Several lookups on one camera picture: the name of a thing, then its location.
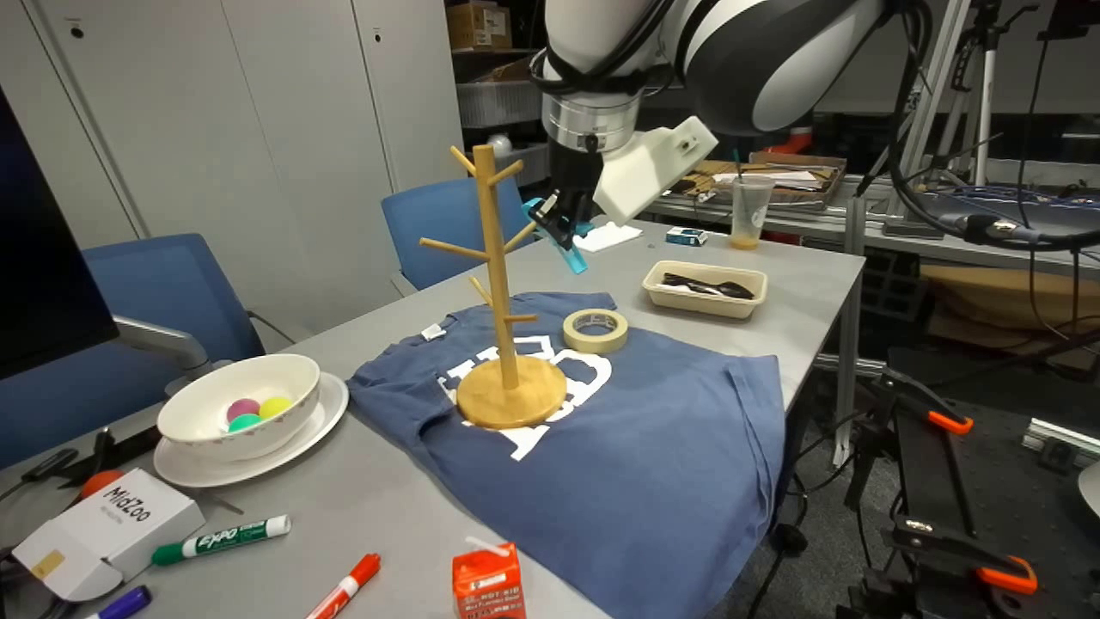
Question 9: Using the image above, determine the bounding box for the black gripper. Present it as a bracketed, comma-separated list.
[552, 134, 602, 252]

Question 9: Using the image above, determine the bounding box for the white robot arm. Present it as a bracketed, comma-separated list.
[531, 0, 895, 252]

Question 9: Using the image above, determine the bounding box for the wooden peg stand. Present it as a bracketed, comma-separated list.
[422, 144, 569, 428]

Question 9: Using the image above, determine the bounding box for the white paper card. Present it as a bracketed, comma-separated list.
[576, 221, 644, 252]

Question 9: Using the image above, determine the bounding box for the small blue white carton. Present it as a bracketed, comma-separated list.
[665, 225, 707, 248]

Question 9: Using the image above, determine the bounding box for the black plastic fork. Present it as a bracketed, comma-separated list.
[660, 272, 758, 300]

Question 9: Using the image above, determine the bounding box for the masking tape roll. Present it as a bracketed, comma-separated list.
[563, 309, 628, 353]

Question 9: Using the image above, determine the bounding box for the blue office chair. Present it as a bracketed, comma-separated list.
[382, 180, 482, 287]

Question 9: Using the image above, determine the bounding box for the beige food tray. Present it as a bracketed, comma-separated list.
[644, 256, 772, 320]

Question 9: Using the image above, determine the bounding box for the clear plastic cup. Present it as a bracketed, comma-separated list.
[729, 180, 775, 252]

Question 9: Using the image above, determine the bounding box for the blue printed t-shirt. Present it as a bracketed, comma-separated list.
[350, 291, 784, 619]

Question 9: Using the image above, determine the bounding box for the small orange carton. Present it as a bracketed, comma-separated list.
[450, 544, 528, 619]

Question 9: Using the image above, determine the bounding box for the white bowl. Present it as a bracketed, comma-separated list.
[157, 353, 324, 451]

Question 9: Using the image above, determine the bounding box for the red marker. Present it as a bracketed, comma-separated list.
[305, 553, 382, 619]

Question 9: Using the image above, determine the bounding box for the green marker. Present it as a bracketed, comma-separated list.
[152, 517, 293, 567]

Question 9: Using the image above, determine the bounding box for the white plate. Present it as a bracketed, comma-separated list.
[152, 372, 349, 488]

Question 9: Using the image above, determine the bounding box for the black monitor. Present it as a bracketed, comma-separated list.
[0, 94, 116, 379]

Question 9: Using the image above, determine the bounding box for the orange black clamp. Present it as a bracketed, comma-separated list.
[885, 379, 1041, 598]

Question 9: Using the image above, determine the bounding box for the purple marker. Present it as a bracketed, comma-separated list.
[84, 585, 152, 619]

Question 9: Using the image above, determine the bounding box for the white cardboard box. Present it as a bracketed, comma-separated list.
[15, 467, 203, 600]

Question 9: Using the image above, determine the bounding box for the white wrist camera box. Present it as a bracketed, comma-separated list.
[594, 116, 718, 221]

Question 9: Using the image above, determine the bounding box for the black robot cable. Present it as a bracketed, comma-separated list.
[880, 0, 1100, 253]

